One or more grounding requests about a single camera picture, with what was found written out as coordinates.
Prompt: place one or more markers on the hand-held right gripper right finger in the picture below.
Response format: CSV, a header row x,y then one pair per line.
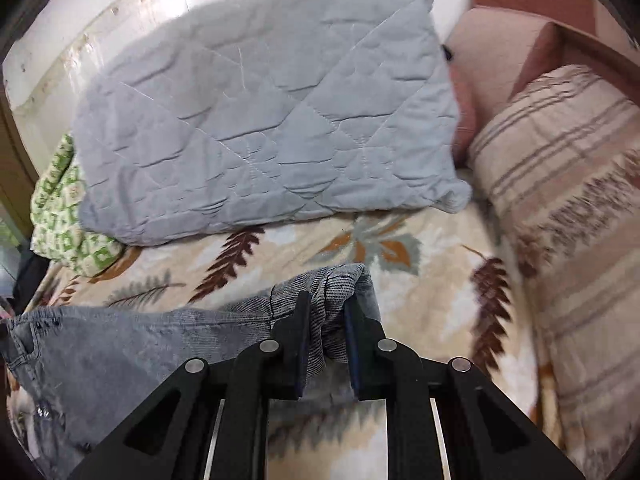
x,y
352,345

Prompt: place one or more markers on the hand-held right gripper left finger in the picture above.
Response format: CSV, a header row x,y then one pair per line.
x,y
295,350

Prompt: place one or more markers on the grey denim pants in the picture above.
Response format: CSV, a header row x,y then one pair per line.
x,y
150,340

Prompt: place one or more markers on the leaf print blanket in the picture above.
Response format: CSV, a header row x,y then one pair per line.
x,y
425,300

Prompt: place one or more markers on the grey quilted blanket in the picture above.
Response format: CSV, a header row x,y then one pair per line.
x,y
260,125

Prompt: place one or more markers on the green patterned cloth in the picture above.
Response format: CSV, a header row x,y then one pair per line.
x,y
60,220

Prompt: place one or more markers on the black cloth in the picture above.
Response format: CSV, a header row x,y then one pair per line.
x,y
30,280

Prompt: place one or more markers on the beige striped pillow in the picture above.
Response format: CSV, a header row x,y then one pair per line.
x,y
560,160

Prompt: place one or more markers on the wooden door frame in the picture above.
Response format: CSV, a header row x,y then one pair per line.
x,y
12,160

